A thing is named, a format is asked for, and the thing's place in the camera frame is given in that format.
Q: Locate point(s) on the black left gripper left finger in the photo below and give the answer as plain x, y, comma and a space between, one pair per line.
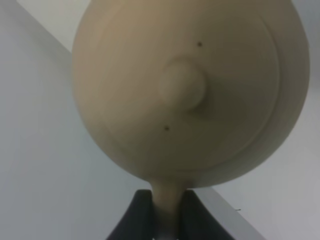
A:
138, 222

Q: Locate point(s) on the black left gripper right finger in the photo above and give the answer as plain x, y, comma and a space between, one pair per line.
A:
195, 222

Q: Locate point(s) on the beige teapot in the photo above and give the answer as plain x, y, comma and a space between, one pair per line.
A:
189, 93

